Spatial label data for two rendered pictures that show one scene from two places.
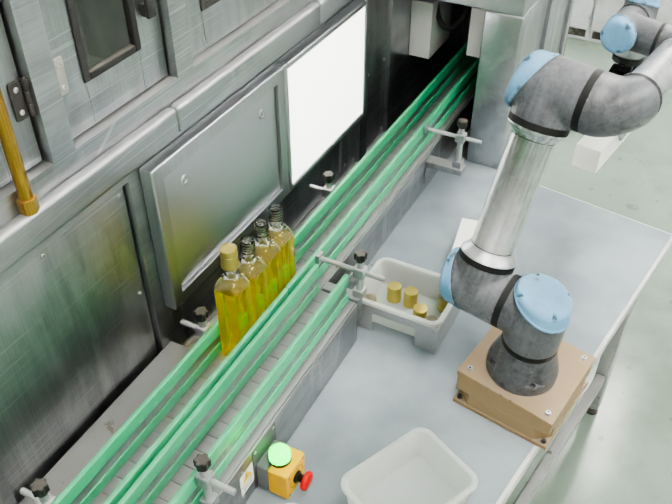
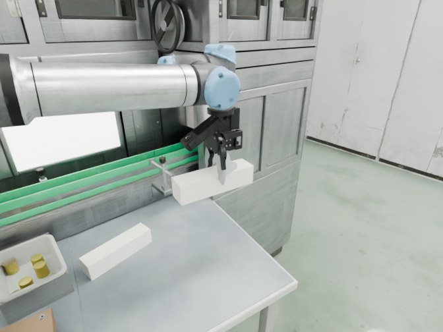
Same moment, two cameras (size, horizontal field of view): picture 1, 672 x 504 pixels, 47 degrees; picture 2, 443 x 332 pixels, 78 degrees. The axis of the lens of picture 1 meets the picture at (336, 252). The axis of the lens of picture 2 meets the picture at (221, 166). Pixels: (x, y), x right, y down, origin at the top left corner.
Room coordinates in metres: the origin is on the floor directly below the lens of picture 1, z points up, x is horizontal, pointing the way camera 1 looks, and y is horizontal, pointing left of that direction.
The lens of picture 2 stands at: (1.02, -0.95, 1.48)
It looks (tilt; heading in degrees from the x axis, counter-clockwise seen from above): 26 degrees down; 22
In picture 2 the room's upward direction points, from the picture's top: straight up
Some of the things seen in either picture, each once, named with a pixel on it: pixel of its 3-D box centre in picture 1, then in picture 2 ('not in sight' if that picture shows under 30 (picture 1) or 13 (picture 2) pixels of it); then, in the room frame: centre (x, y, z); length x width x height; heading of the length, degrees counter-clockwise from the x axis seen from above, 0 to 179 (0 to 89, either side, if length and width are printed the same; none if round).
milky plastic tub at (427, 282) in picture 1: (407, 302); (31, 272); (1.37, -0.17, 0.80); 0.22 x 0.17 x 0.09; 63
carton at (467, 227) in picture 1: (464, 255); (118, 249); (1.57, -0.34, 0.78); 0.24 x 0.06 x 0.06; 162
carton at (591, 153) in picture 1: (605, 137); (213, 180); (1.67, -0.67, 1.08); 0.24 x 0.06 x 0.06; 143
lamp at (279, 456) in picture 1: (279, 453); not in sight; (0.90, 0.11, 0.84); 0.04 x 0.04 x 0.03
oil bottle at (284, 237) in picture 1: (278, 264); not in sight; (1.29, 0.12, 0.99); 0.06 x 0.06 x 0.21; 63
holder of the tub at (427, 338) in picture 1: (396, 301); (31, 269); (1.38, -0.15, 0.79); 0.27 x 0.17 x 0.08; 63
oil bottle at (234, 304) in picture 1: (235, 314); not in sight; (1.13, 0.20, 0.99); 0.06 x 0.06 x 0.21; 62
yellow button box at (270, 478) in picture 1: (282, 470); not in sight; (0.90, 0.11, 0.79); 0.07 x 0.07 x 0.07; 63
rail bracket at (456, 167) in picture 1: (450, 152); (161, 179); (1.88, -0.33, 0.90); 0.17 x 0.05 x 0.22; 63
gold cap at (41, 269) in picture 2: (410, 297); (41, 269); (1.39, -0.18, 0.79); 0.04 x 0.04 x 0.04
